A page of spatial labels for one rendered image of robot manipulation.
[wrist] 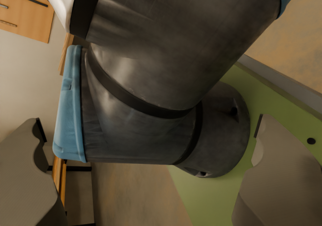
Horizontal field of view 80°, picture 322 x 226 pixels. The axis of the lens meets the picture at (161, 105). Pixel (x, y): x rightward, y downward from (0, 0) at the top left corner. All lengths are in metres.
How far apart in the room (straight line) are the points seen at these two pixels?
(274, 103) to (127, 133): 0.22
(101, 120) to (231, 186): 0.24
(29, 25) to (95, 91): 2.88
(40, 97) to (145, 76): 3.37
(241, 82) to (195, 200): 0.24
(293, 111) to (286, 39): 0.86
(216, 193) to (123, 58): 0.29
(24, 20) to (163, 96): 2.93
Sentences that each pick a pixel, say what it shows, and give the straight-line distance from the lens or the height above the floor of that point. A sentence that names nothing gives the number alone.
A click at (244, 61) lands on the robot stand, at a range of 0.50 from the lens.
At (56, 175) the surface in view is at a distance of 3.15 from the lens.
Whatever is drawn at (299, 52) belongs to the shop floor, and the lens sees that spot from 1.10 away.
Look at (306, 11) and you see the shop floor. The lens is 1.18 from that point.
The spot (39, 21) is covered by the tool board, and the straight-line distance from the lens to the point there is 3.04.
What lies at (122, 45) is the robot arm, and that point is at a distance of 0.17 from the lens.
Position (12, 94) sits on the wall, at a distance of 3.56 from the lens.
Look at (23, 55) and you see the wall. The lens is 3.24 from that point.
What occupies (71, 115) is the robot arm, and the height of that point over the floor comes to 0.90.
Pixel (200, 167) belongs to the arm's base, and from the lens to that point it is 0.34.
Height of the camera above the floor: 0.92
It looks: 30 degrees down
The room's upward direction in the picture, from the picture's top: 77 degrees counter-clockwise
